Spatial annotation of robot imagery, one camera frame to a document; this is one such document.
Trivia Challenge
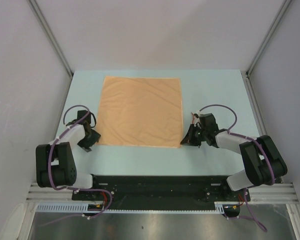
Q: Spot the aluminium front rail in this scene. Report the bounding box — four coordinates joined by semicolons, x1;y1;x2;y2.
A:
26;183;299;204

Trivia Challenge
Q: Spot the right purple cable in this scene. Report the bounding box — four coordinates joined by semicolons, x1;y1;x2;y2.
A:
197;104;277;232

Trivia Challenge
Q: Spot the right aluminium frame post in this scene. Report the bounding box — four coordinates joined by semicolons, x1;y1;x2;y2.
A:
246;0;293;76

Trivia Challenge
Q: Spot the peach cloth napkin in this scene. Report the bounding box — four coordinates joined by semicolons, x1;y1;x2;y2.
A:
96;76;184;148

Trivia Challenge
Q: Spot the left aluminium frame post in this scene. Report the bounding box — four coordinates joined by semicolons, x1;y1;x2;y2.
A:
27;0;75;77

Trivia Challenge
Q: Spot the slotted cable duct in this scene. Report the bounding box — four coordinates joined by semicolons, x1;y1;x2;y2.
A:
35;202;240;215

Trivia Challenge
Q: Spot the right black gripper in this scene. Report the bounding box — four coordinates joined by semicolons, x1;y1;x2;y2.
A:
180;123;208;146

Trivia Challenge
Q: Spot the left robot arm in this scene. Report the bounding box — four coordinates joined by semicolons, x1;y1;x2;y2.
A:
35;110;101;200

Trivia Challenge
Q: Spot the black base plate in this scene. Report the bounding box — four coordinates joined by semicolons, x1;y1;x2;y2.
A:
71;175;252;210

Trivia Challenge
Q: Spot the orange fork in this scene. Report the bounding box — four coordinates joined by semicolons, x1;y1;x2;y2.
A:
191;112;198;125

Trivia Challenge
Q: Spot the aluminium frame post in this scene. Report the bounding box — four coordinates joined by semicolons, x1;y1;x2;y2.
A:
27;0;75;77
246;0;293;76

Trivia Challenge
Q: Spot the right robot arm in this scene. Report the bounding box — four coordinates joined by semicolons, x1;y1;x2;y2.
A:
180;113;288;201

